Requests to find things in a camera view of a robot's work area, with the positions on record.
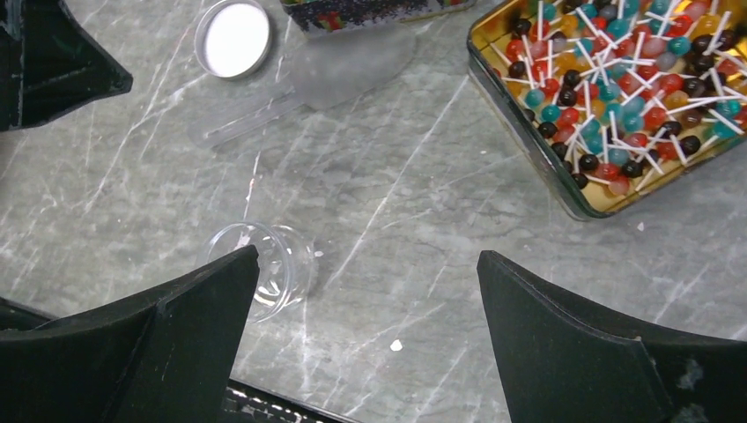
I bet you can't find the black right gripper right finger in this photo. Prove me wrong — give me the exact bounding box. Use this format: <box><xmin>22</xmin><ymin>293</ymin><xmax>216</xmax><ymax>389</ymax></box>
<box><xmin>477</xmin><ymin>250</ymin><xmax>746</xmax><ymax>422</ymax></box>

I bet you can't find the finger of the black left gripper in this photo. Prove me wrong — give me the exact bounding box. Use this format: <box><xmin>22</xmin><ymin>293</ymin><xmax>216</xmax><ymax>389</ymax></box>
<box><xmin>1</xmin><ymin>0</ymin><xmax>133</xmax><ymax>131</ymax></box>

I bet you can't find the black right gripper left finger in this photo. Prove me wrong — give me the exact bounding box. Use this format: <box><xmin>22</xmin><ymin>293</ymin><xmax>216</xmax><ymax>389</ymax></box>
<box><xmin>1</xmin><ymin>245</ymin><xmax>260</xmax><ymax>422</ymax></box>

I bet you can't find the clear plastic jar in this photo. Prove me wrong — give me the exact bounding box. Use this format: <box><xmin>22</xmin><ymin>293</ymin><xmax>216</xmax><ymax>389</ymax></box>
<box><xmin>196</xmin><ymin>221</ymin><xmax>318</xmax><ymax>323</ymax></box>

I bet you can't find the gold tin of star candies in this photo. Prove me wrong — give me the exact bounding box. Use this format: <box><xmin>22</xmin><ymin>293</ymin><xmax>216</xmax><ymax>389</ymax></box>
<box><xmin>280</xmin><ymin>0</ymin><xmax>476</xmax><ymax>36</ymax></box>

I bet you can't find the clear plastic scoop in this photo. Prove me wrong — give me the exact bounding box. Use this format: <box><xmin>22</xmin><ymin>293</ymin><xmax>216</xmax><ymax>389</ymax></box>
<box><xmin>187</xmin><ymin>24</ymin><xmax>416</xmax><ymax>148</ymax></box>

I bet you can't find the white jar lid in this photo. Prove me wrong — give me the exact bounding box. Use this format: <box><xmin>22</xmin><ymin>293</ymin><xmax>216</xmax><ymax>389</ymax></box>
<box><xmin>194</xmin><ymin>0</ymin><xmax>271</xmax><ymax>80</ymax></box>

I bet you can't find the gold tin of lollipops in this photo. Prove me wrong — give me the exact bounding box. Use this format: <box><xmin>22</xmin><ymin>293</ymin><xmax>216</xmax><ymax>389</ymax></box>
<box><xmin>467</xmin><ymin>1</ymin><xmax>746</xmax><ymax>220</ymax></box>

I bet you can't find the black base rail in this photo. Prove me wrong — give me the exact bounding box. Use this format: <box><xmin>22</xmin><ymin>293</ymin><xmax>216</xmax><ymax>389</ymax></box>
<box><xmin>217</xmin><ymin>379</ymin><xmax>358</xmax><ymax>423</ymax></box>

